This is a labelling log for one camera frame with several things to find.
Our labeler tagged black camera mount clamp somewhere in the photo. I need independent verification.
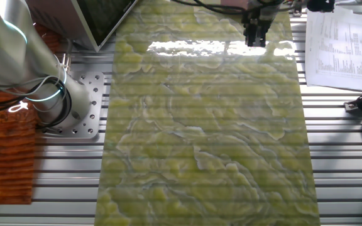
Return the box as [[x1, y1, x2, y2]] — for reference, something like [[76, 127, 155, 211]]
[[344, 93, 362, 113]]

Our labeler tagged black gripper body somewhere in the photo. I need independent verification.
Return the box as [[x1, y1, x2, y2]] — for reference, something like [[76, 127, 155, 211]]
[[242, 0, 284, 31]]

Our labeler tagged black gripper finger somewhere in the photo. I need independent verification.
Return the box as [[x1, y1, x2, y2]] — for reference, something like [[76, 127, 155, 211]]
[[245, 19, 258, 46], [258, 21, 268, 48]]

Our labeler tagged orange wood pattern mat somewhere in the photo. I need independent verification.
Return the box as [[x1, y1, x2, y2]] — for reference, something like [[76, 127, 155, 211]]
[[0, 23, 62, 205]]

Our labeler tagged black cable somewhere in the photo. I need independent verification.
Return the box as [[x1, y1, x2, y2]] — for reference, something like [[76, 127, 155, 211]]
[[171, 0, 251, 16], [0, 77, 74, 129]]

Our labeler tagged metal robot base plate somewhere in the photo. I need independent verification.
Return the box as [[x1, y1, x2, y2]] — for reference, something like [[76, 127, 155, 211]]
[[41, 71, 106, 139]]

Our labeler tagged green marble pattern mat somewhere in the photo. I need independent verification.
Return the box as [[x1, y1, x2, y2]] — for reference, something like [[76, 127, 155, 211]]
[[94, 0, 322, 226]]

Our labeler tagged grey cable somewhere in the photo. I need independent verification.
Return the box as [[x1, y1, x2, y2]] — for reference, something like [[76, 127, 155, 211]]
[[0, 62, 67, 112]]

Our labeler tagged printed white paper sheet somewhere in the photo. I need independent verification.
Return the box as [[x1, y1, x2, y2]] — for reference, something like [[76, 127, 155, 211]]
[[305, 6, 362, 92]]

